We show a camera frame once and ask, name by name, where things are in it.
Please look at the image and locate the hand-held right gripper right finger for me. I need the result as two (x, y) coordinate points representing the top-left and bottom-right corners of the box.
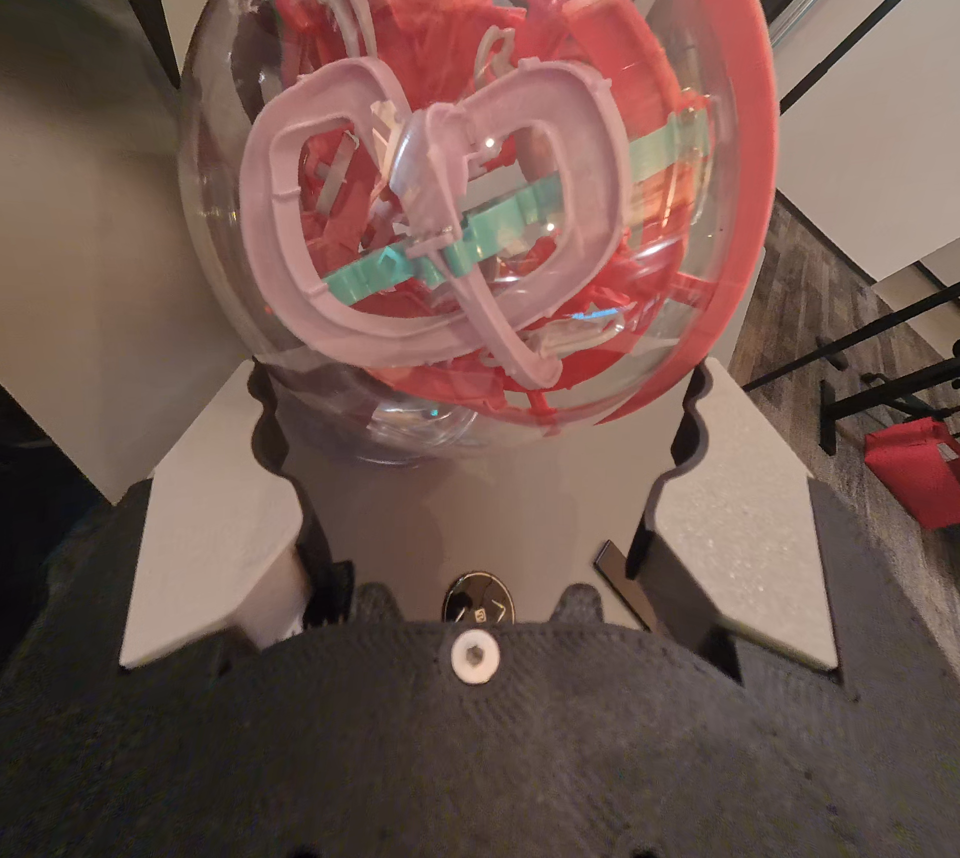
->
(624, 357), (841, 673)

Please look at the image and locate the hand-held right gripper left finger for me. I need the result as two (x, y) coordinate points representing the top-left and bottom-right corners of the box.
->
(118, 359), (354, 670)

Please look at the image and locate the clear plastic ball stand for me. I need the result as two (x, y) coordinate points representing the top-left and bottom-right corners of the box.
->
(315, 378), (496, 465)

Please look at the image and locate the clear red maze ball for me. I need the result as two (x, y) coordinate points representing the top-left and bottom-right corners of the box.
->
(178, 0), (781, 435)

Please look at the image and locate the red bag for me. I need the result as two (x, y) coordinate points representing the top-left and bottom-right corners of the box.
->
(862, 415), (960, 531)

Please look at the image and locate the round black control button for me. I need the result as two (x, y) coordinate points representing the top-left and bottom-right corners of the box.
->
(442, 573), (517, 623)

